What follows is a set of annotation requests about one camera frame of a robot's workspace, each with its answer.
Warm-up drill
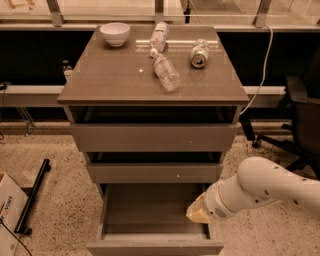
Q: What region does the black cable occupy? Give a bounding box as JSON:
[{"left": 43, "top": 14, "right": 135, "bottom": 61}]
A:
[{"left": 0, "top": 218, "right": 34, "bottom": 256}]

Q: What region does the lower clear plastic bottle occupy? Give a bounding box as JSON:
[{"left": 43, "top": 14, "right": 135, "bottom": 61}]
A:
[{"left": 150, "top": 48, "right": 181, "bottom": 92}]

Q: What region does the white cable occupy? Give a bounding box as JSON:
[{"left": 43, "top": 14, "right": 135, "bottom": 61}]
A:
[{"left": 239, "top": 24, "right": 274, "bottom": 116}]

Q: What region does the crushed drink can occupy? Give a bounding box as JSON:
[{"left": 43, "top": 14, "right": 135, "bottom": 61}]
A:
[{"left": 191, "top": 39, "right": 209, "bottom": 68}]

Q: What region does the white bowl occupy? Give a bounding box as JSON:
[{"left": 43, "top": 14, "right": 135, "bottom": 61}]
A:
[{"left": 100, "top": 22, "right": 130, "bottom": 47}]

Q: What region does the upper clear plastic bottle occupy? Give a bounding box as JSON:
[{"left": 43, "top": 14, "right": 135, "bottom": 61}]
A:
[{"left": 150, "top": 22, "right": 169, "bottom": 53}]

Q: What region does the black metal stand bar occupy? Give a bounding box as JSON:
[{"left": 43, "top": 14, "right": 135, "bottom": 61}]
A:
[{"left": 14, "top": 158, "right": 51, "bottom": 235}]

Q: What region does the grey drawer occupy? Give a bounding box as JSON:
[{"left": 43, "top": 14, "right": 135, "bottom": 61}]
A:
[
  {"left": 87, "top": 152, "right": 223, "bottom": 184},
  {"left": 71, "top": 124, "right": 236, "bottom": 152},
  {"left": 87, "top": 183, "right": 223, "bottom": 256}
]

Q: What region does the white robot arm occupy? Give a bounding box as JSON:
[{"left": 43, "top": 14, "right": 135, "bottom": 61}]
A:
[{"left": 186, "top": 157, "right": 320, "bottom": 224}]

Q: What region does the black office chair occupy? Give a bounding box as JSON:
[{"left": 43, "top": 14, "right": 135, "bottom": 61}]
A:
[{"left": 240, "top": 49, "right": 320, "bottom": 179}]

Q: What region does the clear plastic bottle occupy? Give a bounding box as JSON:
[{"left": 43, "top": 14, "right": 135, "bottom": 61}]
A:
[
  {"left": 150, "top": 48, "right": 181, "bottom": 92},
  {"left": 150, "top": 22, "right": 169, "bottom": 53}
]

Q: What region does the grey drawer cabinet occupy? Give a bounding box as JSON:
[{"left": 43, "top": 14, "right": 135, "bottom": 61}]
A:
[{"left": 57, "top": 24, "right": 250, "bottom": 201}]

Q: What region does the white cardboard box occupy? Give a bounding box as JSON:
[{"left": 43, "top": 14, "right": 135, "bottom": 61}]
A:
[{"left": 0, "top": 174, "right": 28, "bottom": 256}]

